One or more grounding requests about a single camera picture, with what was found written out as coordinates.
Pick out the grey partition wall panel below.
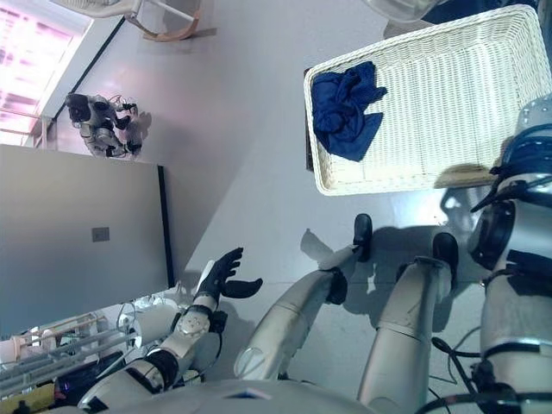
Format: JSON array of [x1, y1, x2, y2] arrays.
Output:
[[0, 144, 178, 342]]

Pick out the pink lit window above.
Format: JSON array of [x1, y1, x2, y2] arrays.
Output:
[[0, 0, 94, 148]]

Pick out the white cylinder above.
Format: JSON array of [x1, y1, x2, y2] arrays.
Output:
[[133, 304, 181, 348]]

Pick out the silver right robot leg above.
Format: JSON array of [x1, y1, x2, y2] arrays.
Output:
[[357, 232, 461, 411]]

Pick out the blue garment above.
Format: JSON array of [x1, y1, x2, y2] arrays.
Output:
[[310, 60, 388, 163]]

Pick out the black tether cable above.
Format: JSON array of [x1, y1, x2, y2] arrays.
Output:
[[430, 325, 486, 390]]

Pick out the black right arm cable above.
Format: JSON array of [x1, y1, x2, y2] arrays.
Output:
[[469, 129, 552, 212]]

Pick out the white wicker laundry basket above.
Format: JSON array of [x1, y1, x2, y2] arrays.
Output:
[[304, 3, 552, 198]]

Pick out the grey robot torso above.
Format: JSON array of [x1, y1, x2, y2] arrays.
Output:
[[141, 377, 432, 414]]

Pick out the idle humanoid robot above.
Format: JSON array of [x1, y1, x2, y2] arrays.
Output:
[[65, 92, 144, 159]]

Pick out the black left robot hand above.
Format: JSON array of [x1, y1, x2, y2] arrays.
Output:
[[192, 248, 264, 305]]

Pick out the white rocking chair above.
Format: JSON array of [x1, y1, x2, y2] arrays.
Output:
[[55, 0, 217, 43]]

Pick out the equipment cart with cables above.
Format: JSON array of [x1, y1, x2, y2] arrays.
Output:
[[0, 297, 204, 414]]

